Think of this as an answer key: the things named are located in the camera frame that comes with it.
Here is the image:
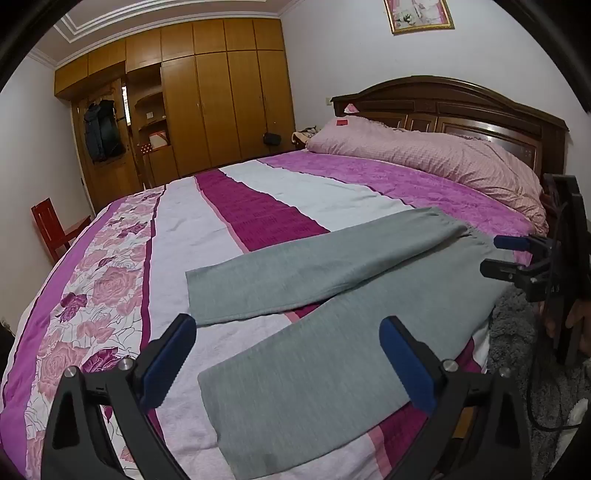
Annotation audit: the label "wooden wardrobe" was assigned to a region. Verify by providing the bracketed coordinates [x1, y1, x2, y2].
[54, 17, 296, 213]

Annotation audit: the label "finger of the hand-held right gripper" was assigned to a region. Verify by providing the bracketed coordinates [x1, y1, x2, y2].
[493, 234, 555, 260]
[479, 258, 529, 291]

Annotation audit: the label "grey pants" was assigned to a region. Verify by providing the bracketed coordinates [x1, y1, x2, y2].
[185, 207, 515, 480]

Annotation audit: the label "grey fleece clothing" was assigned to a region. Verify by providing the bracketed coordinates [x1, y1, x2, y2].
[485, 286, 591, 462]

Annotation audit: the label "floral striped bedspread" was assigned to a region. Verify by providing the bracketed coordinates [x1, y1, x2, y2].
[0, 150, 548, 480]

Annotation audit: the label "pink pillow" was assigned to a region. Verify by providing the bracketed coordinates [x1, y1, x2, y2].
[305, 115, 550, 234]

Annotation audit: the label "red wooden chair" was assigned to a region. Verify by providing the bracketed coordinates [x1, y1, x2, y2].
[31, 198, 93, 264]

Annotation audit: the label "person's right hand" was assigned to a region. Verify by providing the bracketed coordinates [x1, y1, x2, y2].
[544, 299, 591, 342]

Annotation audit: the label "beige patterned bag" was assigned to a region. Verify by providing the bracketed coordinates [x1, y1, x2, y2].
[292, 126, 320, 149]

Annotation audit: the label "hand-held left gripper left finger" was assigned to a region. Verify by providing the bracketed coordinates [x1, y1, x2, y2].
[41, 314, 197, 480]

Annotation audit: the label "gold framed picture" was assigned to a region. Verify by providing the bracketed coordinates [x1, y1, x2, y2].
[383, 0, 455, 35]

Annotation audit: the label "dark wooden headboard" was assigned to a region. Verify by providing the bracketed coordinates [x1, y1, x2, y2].
[330, 75, 568, 204]

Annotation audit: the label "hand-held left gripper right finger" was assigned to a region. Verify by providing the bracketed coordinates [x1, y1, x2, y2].
[379, 316, 532, 480]

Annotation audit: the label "dark hanging jacket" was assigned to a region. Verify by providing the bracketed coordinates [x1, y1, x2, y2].
[83, 98, 126, 162]

